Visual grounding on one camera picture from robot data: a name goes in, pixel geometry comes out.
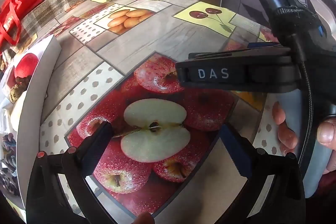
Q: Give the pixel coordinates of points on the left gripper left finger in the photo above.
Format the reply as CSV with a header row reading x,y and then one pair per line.
x,y
46,200

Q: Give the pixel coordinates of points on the red tote bag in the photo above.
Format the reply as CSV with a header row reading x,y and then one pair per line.
x,y
12,12

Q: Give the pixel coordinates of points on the red plush apple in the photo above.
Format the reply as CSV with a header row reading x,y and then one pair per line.
x,y
26,66

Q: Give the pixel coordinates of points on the fruit print tablecloth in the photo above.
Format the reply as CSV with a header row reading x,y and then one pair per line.
x,y
115,52

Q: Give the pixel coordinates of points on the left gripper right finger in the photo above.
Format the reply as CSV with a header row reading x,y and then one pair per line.
x,y
273,192

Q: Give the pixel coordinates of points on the plaid cloth covered bench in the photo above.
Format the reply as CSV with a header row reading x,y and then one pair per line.
x,y
36,19

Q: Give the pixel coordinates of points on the white cardboard box tray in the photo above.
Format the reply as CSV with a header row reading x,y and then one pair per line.
x,y
23,118

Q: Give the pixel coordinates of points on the person's right hand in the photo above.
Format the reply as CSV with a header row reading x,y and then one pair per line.
x,y
289,140

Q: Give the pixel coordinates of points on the brown knitted rope toy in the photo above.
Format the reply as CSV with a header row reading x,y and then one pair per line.
x,y
21,85

